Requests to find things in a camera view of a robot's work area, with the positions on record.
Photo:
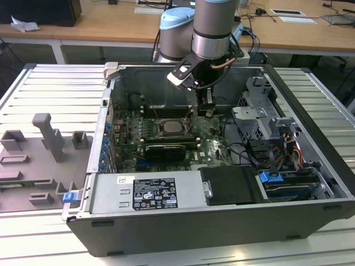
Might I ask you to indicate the grey case hinge latch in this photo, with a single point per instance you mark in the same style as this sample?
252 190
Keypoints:
111 69

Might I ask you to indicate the blue disk carrier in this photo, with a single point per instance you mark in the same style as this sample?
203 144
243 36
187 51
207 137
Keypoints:
270 177

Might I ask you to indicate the clear glass tray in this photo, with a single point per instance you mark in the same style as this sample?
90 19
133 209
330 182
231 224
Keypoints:
339 19

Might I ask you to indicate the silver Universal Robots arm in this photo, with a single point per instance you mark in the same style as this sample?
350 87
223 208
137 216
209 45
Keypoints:
212 27

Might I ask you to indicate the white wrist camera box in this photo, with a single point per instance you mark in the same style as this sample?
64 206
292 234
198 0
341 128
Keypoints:
177 79

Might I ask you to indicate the black cylinder capacitor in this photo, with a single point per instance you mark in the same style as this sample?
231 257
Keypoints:
135 100

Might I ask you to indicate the grey parts rack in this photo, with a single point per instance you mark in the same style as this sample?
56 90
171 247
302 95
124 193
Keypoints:
33 163

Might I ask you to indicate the silver power supply box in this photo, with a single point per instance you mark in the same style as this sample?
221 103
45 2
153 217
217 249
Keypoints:
108 194

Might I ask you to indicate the green motherboard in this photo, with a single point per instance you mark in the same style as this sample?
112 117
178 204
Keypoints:
210 149

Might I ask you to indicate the grey metal drive cage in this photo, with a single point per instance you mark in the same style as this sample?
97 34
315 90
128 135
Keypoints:
255 116

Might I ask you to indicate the black RAM slot bank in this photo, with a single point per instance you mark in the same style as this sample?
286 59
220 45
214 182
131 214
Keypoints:
166 111
172 141

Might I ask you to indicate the wooden desk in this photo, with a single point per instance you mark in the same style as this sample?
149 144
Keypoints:
111 25

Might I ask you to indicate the black graphics card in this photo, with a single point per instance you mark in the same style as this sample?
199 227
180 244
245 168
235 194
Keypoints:
165 152

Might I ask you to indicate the crumpled white paper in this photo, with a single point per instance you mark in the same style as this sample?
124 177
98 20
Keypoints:
24 25

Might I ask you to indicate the black open PC case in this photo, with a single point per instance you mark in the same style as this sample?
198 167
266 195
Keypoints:
194 232

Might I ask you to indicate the white paper sheet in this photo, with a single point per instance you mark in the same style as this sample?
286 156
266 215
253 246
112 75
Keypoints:
298 19

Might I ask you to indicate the black box on desk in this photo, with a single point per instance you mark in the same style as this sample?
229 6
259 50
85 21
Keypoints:
38 11

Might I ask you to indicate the blue case latch clip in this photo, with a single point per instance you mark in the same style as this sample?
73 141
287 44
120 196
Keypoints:
69 197

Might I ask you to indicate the silver square CPU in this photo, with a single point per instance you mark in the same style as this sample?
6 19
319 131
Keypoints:
171 127

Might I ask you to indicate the CPU socket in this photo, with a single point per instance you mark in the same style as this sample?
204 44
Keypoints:
166 135

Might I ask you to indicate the green RAM stick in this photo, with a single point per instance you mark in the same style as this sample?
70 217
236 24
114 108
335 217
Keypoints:
16 183

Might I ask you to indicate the blue-tabbed expansion slot bracket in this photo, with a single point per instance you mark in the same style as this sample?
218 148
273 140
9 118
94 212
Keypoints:
105 147

